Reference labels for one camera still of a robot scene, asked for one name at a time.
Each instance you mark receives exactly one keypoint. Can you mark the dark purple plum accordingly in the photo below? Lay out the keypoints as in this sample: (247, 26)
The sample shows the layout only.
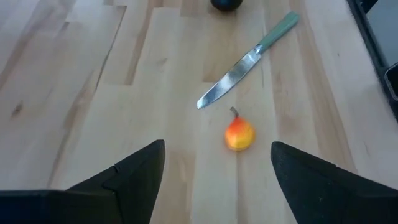
(226, 4)

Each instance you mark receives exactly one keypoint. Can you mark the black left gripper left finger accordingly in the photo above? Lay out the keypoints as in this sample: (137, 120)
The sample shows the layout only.
(124, 193)

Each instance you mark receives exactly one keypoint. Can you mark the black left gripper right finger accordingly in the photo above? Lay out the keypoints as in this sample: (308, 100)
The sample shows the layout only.
(317, 193)

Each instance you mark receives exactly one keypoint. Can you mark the small red-yellow peach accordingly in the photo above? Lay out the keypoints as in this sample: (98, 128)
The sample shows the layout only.
(239, 135)

